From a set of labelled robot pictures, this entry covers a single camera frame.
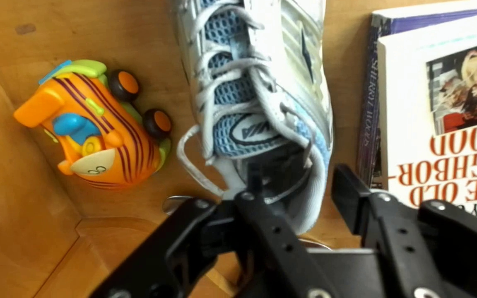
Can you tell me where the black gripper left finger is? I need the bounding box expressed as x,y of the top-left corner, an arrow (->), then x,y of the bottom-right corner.
88,164 -> 340,298

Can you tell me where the orange striped toy car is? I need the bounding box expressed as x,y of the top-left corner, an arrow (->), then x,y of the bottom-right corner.
12,58 -> 176,187

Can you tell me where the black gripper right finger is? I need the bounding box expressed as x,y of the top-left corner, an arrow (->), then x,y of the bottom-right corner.
331,164 -> 477,298

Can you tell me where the dark purple cover book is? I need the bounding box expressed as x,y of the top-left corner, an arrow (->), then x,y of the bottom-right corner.
356,5 -> 477,189

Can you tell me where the blue white sneaker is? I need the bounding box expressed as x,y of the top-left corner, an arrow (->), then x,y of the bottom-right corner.
172,0 -> 335,237

